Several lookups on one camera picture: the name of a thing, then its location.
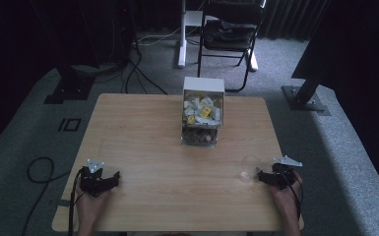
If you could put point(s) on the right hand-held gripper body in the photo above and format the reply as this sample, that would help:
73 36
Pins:
284 173

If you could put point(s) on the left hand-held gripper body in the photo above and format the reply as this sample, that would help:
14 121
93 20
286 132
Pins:
93 181

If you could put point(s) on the clear glass cup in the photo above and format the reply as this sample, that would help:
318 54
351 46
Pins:
250 168

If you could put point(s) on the person's right hand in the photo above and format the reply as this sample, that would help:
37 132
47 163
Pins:
285 196

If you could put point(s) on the person's left hand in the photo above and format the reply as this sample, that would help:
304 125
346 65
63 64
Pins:
90 205

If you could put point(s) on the wooden table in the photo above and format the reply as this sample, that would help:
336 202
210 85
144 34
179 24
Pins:
144 147

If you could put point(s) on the pile of brown packets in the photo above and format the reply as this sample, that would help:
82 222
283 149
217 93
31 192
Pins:
199 135

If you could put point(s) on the clear storage box white lid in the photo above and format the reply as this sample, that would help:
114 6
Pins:
203 111

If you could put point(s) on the pile of white yellow packets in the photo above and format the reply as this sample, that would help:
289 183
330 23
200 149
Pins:
202 110

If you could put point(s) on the black stand with flat base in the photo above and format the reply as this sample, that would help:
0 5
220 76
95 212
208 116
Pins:
70 82

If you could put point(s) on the black folding chair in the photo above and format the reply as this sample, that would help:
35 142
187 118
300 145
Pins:
229 36

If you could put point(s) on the black slanted post with base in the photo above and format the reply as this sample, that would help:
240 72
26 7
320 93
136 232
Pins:
308 88

